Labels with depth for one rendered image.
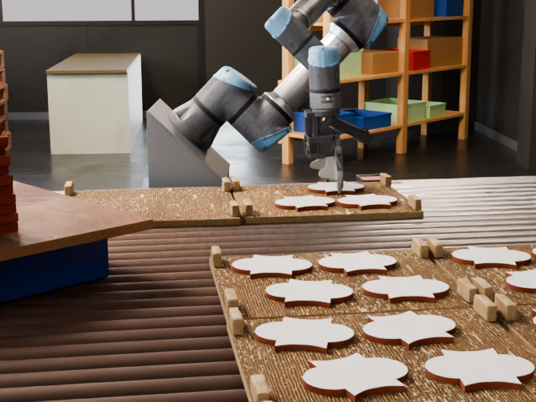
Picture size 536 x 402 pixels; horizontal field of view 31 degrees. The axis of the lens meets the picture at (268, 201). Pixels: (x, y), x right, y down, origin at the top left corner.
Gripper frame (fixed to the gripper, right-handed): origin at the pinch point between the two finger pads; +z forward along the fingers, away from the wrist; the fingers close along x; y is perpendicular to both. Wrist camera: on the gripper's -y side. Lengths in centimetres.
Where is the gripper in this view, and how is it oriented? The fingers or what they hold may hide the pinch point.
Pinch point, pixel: (336, 187)
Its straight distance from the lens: 244.9
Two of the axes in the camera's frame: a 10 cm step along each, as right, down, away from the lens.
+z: 0.4, 9.7, 2.2
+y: -9.9, 0.7, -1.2
